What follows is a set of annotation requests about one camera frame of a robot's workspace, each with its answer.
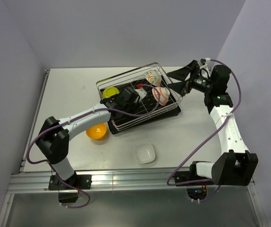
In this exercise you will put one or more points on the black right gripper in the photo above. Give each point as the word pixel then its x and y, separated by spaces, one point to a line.
pixel 181 74

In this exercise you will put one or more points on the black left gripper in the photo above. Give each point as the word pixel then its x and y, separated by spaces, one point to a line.
pixel 134 105

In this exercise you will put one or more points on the lime green bowl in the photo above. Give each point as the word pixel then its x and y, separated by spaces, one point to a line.
pixel 109 92

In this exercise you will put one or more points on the white bowl red ornaments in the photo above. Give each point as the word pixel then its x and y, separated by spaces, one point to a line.
pixel 161 93

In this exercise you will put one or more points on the floral leaf pattern bowl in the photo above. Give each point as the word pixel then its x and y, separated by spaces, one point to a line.
pixel 153 77

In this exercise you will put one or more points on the yellow orange plastic bowl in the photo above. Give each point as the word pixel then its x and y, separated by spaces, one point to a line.
pixel 97 132

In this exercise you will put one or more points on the small white square dish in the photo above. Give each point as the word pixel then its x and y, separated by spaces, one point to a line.
pixel 144 153

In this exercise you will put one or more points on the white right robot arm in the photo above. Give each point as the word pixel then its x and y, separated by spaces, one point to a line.
pixel 236 164

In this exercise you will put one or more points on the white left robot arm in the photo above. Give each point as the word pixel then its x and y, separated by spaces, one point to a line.
pixel 55 135

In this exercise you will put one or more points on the black drip tray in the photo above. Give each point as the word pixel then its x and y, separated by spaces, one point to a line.
pixel 145 105

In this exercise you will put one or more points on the steel wire dish rack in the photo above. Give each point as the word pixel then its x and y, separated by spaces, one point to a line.
pixel 132 79

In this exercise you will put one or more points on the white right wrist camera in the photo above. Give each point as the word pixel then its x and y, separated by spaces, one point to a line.
pixel 203 67

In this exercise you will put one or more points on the aluminium mounting rail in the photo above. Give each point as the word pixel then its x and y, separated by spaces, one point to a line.
pixel 116 180

